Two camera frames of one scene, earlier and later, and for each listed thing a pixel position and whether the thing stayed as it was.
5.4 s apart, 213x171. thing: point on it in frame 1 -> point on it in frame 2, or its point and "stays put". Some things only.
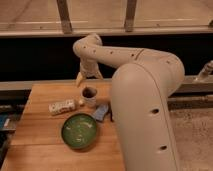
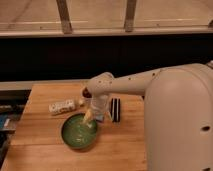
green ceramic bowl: x=79 y=130 stays put
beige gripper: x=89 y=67 -> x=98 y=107
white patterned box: x=62 y=107 stays put
